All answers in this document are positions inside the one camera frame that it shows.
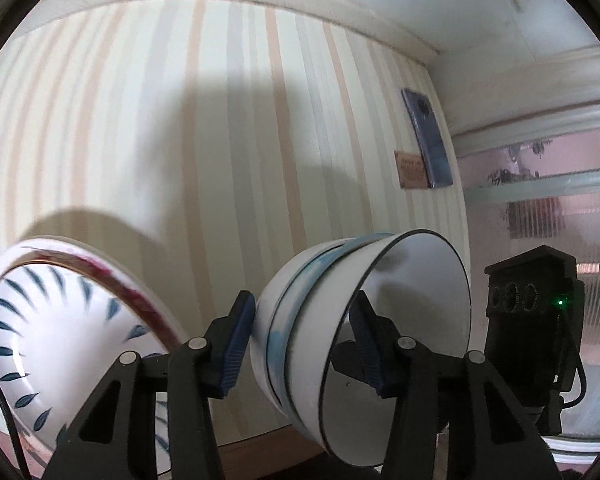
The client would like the brown label card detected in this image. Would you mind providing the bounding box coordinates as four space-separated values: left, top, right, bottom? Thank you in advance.
394 151 429 190

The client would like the white blue-leaf plate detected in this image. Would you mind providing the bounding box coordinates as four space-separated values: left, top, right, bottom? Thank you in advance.
0 236 185 474

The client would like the blue smartphone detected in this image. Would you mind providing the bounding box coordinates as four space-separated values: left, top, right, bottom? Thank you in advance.
401 89 454 188

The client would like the white black-rimmed bowl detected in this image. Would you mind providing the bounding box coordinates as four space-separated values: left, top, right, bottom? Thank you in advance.
320 230 471 467

